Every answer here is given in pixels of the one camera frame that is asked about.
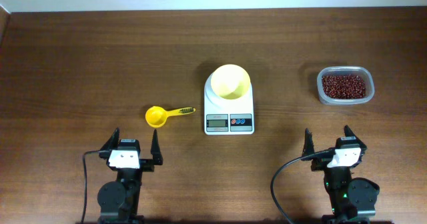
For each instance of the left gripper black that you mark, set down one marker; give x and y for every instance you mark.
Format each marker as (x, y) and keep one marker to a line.
(157, 160)

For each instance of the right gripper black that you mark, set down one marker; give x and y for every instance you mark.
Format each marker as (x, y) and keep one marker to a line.
(319, 163)

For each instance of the yellow measuring scoop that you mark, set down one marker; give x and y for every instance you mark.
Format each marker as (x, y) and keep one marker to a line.
(156, 116)

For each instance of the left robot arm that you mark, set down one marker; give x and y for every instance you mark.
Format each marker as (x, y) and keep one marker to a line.
(119, 199)

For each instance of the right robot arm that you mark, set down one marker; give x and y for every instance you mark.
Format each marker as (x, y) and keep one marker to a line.
(352, 199)

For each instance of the white digital kitchen scale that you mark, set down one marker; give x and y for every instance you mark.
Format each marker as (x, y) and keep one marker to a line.
(227, 116)

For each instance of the pale yellow bowl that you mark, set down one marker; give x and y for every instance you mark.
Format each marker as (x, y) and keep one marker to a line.
(230, 82)

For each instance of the red beans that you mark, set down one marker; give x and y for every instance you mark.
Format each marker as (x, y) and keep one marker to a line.
(344, 86)

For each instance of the clear plastic container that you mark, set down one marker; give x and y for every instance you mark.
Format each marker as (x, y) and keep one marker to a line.
(363, 73)

